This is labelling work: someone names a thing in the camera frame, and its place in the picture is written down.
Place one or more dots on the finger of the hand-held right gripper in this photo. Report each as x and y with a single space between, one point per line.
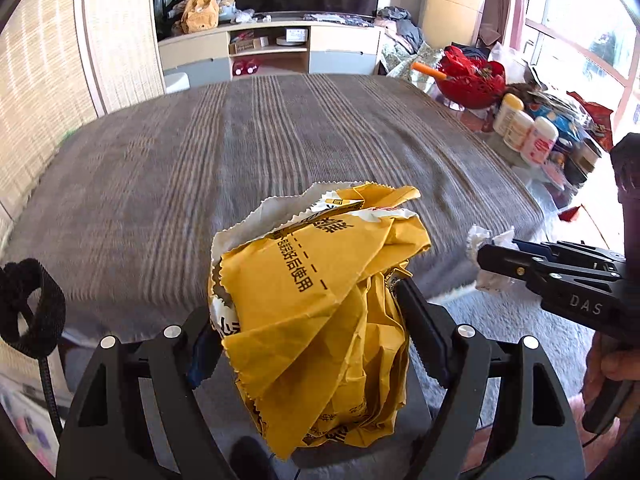
505 260
531 249

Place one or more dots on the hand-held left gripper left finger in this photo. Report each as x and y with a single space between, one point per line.
200 360

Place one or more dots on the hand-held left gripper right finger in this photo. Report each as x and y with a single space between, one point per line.
431 355

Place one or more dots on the white paper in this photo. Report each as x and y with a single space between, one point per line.
482 240

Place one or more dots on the yellow paper bag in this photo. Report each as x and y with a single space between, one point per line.
310 320

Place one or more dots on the person's right hand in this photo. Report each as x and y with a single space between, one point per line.
615 360

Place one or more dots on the small red paper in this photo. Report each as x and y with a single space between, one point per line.
572 213

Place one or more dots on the dark jar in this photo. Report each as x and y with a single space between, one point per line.
584 157

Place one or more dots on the white bottle with pink label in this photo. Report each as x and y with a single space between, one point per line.
539 142

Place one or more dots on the blue snack bag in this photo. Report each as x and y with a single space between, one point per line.
560 121

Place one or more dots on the red snack bag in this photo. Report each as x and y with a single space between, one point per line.
595 115

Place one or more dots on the red openwork bowl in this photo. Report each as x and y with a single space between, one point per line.
470 80

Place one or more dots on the orange stick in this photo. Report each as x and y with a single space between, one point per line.
429 71

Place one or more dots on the grey plaid blanket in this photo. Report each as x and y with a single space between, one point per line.
250 160

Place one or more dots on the floral cloth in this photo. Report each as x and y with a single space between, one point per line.
407 62

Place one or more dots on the pink curtain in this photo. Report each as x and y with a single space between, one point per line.
515 5

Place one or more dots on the pile of clothes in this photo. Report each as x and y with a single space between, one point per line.
402 27

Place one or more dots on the beige standing air conditioner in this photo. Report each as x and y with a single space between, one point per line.
455 0

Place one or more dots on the beige and grey TV cabinet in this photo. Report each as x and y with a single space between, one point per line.
340 52

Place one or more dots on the white stool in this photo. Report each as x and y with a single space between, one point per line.
177 82

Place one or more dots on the small white box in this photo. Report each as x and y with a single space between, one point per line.
292 36

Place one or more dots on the rattan folding screen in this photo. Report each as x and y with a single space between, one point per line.
45 85

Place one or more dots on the yellow plush toy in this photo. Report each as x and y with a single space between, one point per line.
200 14

